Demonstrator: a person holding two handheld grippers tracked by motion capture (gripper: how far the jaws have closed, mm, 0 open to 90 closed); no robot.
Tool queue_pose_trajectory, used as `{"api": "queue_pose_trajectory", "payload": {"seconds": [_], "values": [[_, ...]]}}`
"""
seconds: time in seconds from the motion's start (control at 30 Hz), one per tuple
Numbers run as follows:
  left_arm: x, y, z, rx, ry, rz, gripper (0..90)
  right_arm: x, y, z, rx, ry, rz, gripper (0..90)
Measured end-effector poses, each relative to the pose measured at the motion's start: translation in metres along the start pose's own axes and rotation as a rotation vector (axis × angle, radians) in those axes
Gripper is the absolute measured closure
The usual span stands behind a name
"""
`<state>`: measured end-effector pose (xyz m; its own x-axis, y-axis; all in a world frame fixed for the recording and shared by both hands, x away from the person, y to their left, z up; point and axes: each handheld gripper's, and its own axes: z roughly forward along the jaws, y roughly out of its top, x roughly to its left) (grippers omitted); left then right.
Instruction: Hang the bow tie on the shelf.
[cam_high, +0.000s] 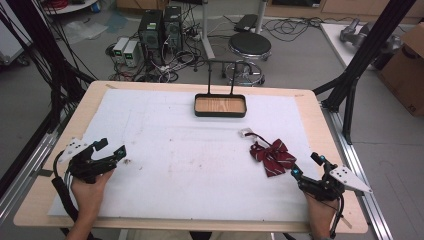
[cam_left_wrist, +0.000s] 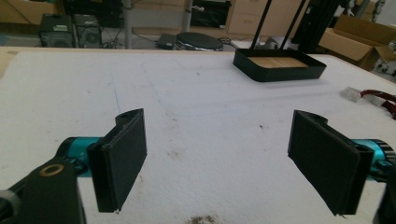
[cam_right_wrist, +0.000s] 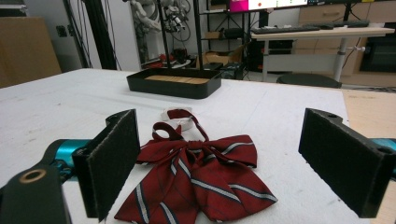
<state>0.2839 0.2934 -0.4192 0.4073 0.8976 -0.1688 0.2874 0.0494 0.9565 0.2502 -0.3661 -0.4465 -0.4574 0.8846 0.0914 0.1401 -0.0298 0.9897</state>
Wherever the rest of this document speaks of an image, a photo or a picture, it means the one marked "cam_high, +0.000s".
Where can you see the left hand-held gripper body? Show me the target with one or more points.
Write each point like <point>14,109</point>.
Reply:
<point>85,166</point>

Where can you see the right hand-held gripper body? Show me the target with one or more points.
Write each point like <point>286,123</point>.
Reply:
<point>325,186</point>

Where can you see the red striped bow tie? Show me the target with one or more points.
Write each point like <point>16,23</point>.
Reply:
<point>273,156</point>

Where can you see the black rack with wooden tray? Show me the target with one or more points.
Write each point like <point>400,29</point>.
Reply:
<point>220,106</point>

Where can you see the person's left hand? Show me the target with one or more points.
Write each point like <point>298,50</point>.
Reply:
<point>88,196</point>

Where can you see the person's right hand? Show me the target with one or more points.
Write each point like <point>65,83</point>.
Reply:
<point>321,216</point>

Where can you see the black tape strip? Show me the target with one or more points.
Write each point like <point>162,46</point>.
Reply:
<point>45,173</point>

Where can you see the white table mat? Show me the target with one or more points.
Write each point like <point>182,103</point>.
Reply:
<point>200,173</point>

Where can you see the white power supply box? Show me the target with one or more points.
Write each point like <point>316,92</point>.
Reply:
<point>131,53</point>
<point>120,46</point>

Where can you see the large black computer tower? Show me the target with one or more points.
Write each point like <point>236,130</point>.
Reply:
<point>150,35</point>

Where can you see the white board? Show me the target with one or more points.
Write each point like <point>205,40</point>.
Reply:
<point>336,40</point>

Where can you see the brown cardboard box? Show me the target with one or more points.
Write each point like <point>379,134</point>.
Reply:
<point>405,70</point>

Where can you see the black round stool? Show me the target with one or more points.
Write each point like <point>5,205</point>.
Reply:
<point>250,45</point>

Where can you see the small black computer tower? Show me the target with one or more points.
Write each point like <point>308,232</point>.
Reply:
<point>173,28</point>

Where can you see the white desk leg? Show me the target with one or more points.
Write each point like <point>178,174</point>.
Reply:
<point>260,16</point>
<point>206,30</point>

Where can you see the flat black device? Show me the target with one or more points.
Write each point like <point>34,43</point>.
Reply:
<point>246,23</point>

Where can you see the aluminium rail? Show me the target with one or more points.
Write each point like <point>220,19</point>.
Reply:
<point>26,176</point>
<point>360,173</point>

